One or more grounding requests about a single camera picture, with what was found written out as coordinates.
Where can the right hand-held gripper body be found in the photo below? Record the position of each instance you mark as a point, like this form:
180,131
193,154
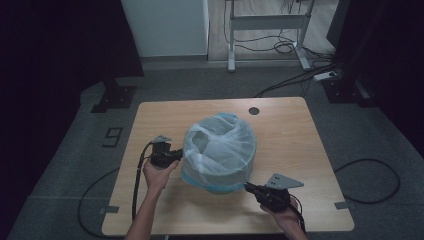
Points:
275,196

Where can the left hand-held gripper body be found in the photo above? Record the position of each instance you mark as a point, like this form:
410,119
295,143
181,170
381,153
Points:
161,155

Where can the translucent white plastic bag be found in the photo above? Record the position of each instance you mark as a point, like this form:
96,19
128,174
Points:
220,150

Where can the person's right hand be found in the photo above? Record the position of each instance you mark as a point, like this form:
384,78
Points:
283,216

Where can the person's left hand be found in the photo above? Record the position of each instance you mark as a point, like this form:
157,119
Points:
158,176

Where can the grey floor tape piece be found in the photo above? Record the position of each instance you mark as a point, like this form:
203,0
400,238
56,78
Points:
345,205
109,210

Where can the black stand base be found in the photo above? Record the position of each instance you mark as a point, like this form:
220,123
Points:
346,91
115,96

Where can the white cabinet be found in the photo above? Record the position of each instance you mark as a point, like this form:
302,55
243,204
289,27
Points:
166,26

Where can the white power strip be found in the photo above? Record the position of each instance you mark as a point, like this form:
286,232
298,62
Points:
325,76

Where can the dark curtain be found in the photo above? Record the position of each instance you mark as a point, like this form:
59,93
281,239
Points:
383,43
50,50

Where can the white metal desk frame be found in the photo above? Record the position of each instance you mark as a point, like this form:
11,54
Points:
266,21

